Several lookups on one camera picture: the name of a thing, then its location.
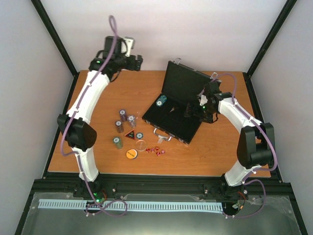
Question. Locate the black poker set case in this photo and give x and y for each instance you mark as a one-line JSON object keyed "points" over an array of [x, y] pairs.
{"points": [[181, 85]]}

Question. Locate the purple chip stack right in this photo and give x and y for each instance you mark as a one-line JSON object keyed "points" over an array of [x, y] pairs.
{"points": [[132, 121]]}

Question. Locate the single blue poker chip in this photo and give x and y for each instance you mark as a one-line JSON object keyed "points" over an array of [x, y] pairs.
{"points": [[139, 135]]}

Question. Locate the clear round dealer button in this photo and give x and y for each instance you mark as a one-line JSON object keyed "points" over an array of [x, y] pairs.
{"points": [[141, 145]]}

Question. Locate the purple chip stack rear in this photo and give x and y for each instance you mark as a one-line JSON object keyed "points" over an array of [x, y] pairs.
{"points": [[123, 115]]}

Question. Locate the triangular all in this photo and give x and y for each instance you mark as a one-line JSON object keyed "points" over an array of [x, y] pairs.
{"points": [[131, 135]]}

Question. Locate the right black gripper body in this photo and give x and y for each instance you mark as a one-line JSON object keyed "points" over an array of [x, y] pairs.
{"points": [[206, 113]]}

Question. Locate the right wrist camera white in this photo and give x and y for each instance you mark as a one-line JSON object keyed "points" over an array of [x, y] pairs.
{"points": [[202, 98]]}

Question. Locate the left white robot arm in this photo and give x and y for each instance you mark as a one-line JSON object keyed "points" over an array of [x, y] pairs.
{"points": [[75, 124]]}

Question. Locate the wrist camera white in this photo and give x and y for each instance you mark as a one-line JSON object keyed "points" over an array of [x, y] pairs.
{"points": [[202, 98], [127, 45]]}

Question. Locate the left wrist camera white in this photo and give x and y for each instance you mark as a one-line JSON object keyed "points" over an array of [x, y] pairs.
{"points": [[127, 45]]}

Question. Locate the black aluminium frame rail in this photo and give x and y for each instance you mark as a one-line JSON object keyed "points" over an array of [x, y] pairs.
{"points": [[116, 185]]}

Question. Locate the blue chip stack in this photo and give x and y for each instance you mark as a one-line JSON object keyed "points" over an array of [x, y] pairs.
{"points": [[161, 100]]}

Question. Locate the light blue slotted cable duct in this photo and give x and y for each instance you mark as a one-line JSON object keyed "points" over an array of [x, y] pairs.
{"points": [[132, 206]]}

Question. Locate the orange big blind button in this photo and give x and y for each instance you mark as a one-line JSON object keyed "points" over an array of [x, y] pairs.
{"points": [[131, 154]]}

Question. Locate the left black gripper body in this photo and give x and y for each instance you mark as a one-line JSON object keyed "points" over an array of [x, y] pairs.
{"points": [[131, 66]]}

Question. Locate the green chip stack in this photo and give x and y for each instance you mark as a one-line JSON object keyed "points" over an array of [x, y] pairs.
{"points": [[117, 142]]}

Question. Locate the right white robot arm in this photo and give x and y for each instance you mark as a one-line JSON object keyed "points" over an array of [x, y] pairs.
{"points": [[256, 141]]}

